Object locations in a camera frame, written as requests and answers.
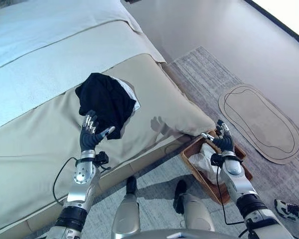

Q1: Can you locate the beige bed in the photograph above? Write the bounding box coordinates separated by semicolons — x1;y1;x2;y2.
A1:
0;0;216;239

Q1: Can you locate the silver robot right leg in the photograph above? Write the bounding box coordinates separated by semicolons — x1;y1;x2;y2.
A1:
173;179;216;232

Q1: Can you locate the white and black sneaker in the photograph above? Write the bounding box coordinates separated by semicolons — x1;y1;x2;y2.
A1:
274;199;299;224

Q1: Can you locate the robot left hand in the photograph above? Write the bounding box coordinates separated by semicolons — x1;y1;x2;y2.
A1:
79;110;116;152

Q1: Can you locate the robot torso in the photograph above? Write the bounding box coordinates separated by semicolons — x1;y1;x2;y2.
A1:
124;229;202;239

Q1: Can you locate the white garment with grey trim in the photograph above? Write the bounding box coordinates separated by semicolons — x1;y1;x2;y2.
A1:
114;77;142;132

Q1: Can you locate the white cloth in basket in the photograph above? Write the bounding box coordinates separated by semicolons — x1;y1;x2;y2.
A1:
188;144;226;185

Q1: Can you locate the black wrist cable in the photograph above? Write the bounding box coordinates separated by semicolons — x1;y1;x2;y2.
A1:
215;164;246;226
52;156;79;205

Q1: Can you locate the brown wicker basket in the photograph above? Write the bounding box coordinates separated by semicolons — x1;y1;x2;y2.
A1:
180;128;254;206

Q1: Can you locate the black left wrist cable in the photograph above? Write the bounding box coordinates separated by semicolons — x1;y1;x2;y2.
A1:
52;156;79;205

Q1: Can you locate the silver robot leg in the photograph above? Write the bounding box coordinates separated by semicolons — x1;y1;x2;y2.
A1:
110;175;141;239
173;179;216;232

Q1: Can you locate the grey patterned rug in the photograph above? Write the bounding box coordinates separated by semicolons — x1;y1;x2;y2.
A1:
32;45;299;239

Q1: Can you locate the black window frame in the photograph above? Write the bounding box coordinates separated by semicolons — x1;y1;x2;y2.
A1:
244;0;299;49

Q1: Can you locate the beige bed runner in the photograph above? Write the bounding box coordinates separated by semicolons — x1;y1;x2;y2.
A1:
0;53;216;239

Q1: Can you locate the silver robot left leg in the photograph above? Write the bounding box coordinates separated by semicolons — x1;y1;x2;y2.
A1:
110;175;141;239

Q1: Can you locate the beige oval floor mat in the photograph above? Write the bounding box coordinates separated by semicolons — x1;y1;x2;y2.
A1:
218;83;299;165

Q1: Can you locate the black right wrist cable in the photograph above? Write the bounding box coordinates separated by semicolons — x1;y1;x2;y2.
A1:
215;164;246;226

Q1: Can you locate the black garment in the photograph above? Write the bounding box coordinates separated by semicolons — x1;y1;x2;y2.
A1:
75;72;137;140

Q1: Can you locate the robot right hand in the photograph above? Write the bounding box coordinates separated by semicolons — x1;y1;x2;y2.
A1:
201;119;235;152

